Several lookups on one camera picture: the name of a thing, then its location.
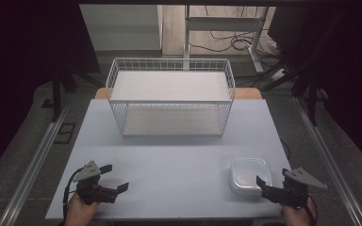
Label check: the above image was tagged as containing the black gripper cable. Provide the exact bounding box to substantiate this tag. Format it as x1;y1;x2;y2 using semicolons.
61;168;87;221
305;194;319;226

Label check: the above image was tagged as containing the clear plastic container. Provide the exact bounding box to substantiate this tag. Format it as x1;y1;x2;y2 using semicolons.
230;156;273;196

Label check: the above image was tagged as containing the white wire shelf rack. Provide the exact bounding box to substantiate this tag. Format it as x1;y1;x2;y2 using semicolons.
105;57;236;137

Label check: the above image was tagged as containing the dark curtain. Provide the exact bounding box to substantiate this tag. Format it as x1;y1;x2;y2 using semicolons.
0;0;102;185
307;0;362;178

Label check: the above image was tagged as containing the small black floor plate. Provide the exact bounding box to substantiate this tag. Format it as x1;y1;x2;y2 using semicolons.
41;98;56;109

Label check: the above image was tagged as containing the white metal desk frame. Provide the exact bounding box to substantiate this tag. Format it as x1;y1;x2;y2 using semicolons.
183;4;270;75

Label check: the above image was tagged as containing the black metal stand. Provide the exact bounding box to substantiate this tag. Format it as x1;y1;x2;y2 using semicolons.
51;67;78;124
305;70;319;127

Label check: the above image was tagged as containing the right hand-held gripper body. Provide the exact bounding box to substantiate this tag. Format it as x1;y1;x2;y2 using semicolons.
281;168;329;210

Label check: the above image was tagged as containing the person's left hand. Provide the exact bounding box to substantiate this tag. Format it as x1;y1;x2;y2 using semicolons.
63;192;101;226

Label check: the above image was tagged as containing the black floor frame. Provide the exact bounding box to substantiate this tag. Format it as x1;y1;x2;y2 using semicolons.
53;121;77;146

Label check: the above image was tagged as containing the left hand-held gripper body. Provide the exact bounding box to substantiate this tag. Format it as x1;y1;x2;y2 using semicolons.
72;159;119;206

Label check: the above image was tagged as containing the person's right hand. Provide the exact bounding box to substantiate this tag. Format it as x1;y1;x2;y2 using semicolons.
279;197;317;226

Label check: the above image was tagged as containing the black floor cable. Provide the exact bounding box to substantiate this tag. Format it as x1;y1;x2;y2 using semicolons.
188;5;284;59

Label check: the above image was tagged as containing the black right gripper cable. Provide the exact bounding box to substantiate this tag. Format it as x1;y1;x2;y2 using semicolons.
305;194;319;226

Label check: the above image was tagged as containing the light wooden board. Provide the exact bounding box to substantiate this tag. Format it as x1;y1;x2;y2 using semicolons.
93;87;263;101

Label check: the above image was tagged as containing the aluminium rail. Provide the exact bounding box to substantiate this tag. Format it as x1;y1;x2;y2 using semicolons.
292;96;362;226
0;102;72;226

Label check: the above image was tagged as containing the white power strip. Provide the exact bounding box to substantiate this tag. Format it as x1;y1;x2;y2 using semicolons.
271;68;288;82

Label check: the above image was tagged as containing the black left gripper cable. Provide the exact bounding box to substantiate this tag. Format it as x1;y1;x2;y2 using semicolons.
61;168;87;221

